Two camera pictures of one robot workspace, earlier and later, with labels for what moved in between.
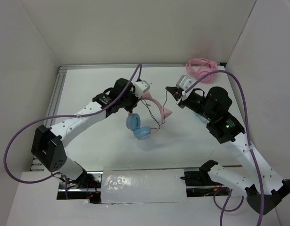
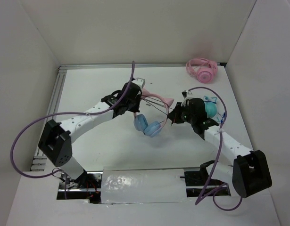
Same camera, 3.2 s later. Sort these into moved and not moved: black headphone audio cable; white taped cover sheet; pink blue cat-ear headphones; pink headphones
Moved: pink blue cat-ear headphones; black headphone audio cable
Not moved: pink headphones; white taped cover sheet
